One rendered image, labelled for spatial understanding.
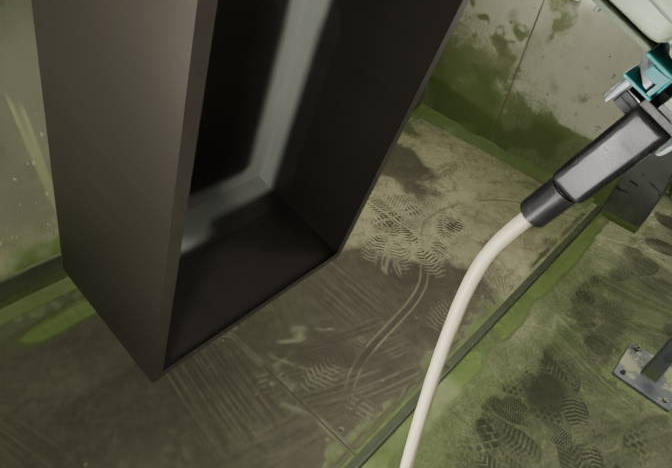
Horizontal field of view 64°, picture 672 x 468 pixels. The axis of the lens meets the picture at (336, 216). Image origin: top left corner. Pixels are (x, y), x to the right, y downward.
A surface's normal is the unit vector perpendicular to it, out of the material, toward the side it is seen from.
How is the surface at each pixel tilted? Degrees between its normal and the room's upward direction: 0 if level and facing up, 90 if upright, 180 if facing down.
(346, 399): 0
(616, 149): 90
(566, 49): 90
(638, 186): 90
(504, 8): 90
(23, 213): 57
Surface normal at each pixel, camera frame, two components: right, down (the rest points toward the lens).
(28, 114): 0.69, 0.03
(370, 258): 0.14, -0.76
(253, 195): 0.29, -0.64
